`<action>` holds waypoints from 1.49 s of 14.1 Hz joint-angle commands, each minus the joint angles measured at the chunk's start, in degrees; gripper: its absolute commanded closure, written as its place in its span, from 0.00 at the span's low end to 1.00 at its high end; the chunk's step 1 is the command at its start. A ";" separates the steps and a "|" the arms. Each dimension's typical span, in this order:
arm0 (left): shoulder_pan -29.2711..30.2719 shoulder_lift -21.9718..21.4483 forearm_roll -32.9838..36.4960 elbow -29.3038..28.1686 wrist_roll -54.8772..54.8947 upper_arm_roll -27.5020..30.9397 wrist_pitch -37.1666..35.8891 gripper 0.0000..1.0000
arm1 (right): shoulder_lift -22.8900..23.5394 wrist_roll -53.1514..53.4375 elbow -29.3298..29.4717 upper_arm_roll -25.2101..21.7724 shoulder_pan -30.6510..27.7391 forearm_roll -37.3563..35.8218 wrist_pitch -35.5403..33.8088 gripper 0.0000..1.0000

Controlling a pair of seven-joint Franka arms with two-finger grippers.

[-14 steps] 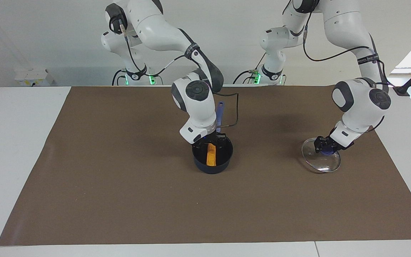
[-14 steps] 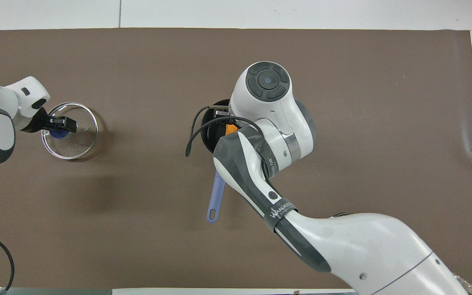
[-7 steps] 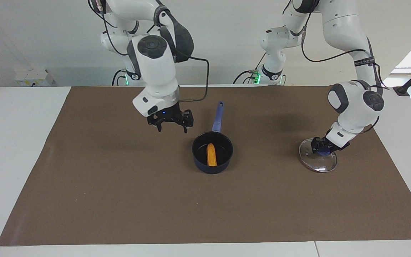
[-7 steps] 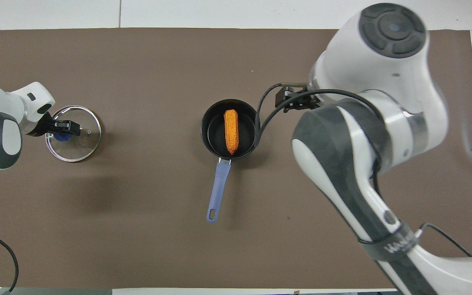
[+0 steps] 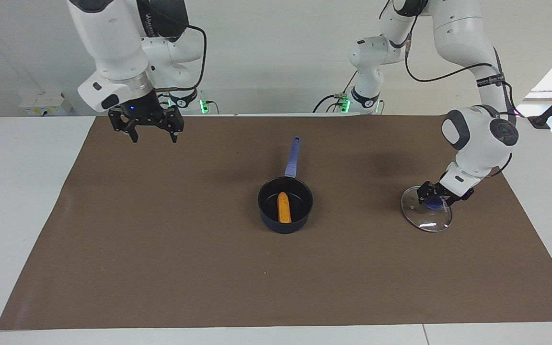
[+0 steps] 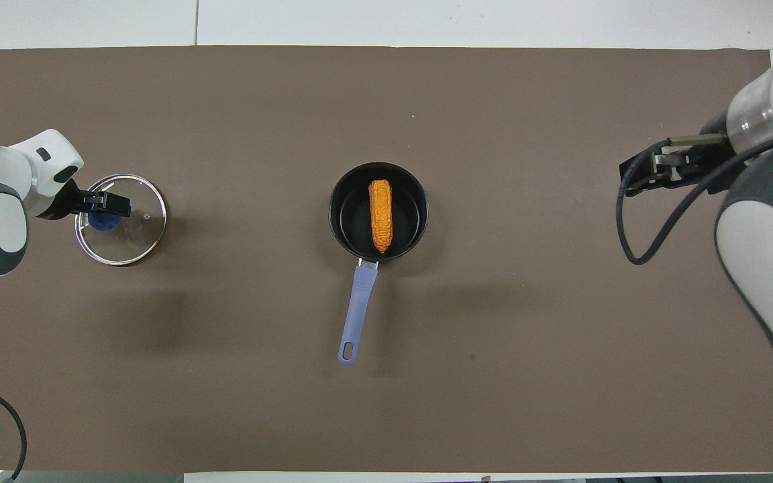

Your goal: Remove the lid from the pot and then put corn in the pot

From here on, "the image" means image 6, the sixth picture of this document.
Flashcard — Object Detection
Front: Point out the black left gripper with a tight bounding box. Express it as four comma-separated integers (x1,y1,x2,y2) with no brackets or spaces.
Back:
43,177,132,221

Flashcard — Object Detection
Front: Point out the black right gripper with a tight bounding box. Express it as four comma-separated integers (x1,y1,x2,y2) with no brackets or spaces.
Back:
619,113,744,197

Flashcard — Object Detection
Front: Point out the glass lid purple knob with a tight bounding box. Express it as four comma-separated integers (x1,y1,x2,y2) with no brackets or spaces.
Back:
74,173,168,267

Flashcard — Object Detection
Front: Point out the orange corn cob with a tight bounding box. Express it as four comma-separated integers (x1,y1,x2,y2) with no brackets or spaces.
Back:
368,178,395,255

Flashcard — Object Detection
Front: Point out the brown table mat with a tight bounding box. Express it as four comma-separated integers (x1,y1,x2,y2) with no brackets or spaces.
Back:
0,46,773,474

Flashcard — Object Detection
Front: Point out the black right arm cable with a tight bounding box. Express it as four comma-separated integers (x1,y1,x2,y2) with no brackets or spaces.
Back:
615,127,773,266

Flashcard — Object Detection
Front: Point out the black pot purple handle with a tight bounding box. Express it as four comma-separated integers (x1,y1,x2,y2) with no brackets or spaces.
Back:
328,162,429,366

